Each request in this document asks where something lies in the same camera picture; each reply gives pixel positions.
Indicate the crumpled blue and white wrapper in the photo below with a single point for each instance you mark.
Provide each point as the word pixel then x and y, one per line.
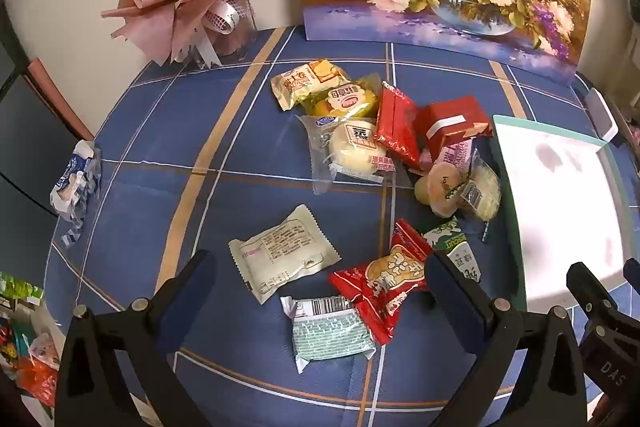
pixel 70 182

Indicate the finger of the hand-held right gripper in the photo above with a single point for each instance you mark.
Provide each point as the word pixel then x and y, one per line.
pixel 632 272
pixel 582 279

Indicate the clear white bun packet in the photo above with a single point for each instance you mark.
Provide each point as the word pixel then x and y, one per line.
pixel 350 147

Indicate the white rectangular device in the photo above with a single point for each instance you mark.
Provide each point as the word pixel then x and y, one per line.
pixel 600 112

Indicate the white tray with teal rim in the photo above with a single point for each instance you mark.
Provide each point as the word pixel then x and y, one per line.
pixel 560 207

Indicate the red rice cracker packet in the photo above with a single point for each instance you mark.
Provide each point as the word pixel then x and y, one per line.
pixel 385 277

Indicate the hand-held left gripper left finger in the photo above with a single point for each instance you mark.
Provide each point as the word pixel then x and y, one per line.
pixel 200 277

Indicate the pile of colourful bags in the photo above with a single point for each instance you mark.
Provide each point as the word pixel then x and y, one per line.
pixel 35 357

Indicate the green and white biscuit packet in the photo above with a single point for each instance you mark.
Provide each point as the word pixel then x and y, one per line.
pixel 460 252

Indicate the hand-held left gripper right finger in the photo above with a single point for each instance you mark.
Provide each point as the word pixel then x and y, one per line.
pixel 450 292

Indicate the dark cabinet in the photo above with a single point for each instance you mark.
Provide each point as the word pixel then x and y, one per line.
pixel 30 132

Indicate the cream white snack packet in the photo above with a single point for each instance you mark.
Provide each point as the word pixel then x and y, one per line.
pixel 280 252

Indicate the red white-striped packet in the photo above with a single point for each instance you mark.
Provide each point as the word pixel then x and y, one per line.
pixel 450 122

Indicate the yellow and white cake packet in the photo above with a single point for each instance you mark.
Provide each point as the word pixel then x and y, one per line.
pixel 300 84

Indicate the teal snack packet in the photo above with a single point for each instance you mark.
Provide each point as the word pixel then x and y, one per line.
pixel 325 332

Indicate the tan round pastry packet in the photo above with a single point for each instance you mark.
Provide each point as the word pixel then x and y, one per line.
pixel 437 192

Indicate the red dotted wafer packet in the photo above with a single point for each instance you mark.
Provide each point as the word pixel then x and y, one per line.
pixel 397 127

